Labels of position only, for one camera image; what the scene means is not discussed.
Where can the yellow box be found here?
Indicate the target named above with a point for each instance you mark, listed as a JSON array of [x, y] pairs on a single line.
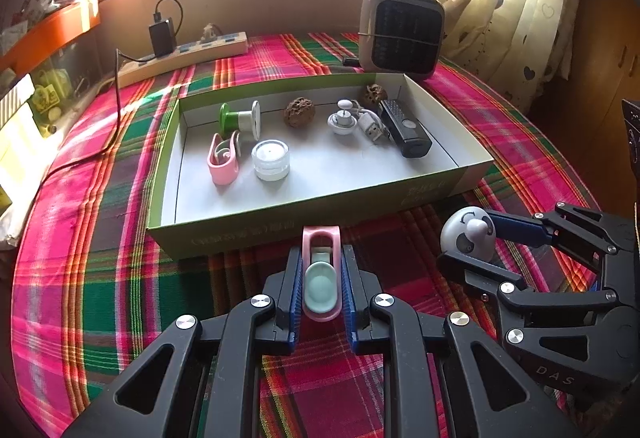
[[15, 158]]

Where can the grey space heater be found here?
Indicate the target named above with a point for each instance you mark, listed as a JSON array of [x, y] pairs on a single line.
[[400, 33]]

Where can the pink clip with teal pad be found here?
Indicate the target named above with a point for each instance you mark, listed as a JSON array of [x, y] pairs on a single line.
[[320, 290]]

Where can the small brown walnut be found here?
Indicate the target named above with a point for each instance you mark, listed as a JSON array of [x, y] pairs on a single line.
[[375, 95]]

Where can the small plug figure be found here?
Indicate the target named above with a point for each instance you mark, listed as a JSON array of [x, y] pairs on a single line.
[[210, 33]]

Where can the white suction knob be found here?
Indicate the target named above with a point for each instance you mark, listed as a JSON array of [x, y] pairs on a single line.
[[342, 121]]

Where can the orange tray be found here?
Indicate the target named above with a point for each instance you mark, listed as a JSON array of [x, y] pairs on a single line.
[[50, 33]]

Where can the black charger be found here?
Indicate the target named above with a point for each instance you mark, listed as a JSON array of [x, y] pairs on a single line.
[[162, 38]]

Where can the beige power strip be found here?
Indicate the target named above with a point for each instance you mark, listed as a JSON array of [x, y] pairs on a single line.
[[200, 52]]

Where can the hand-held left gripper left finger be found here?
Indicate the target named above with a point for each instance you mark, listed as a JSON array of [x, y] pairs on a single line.
[[287, 298]]

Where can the green white spool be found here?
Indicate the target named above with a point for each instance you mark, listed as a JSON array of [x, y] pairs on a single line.
[[237, 118]]

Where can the black flashlight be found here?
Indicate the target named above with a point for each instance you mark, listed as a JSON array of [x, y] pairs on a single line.
[[407, 131]]

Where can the clear plastic container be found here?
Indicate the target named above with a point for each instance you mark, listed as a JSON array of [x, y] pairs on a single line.
[[50, 101]]

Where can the plaid blanket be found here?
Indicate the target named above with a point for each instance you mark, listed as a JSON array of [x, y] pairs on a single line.
[[100, 243]]

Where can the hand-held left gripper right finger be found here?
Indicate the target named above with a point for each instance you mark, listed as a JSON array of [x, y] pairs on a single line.
[[354, 298]]

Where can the white round jar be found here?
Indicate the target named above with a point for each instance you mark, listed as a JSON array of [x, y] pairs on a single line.
[[270, 161]]

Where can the large brown walnut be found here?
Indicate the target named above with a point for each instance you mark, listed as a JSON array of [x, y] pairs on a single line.
[[300, 113]]

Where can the cream heart print curtain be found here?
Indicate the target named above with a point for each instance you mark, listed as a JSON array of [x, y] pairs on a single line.
[[505, 3]]

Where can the green white cardboard box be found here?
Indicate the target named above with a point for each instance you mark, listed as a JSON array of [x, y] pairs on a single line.
[[310, 188]]

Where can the pink curved clip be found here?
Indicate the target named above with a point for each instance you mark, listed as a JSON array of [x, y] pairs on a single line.
[[222, 168]]

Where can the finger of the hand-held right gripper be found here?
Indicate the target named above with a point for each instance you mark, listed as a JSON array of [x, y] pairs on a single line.
[[515, 225], [470, 274]]

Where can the striped box lid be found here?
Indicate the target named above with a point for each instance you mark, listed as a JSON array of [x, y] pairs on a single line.
[[15, 98]]

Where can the white panda gadget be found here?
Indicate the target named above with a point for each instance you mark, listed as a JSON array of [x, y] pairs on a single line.
[[462, 238]]

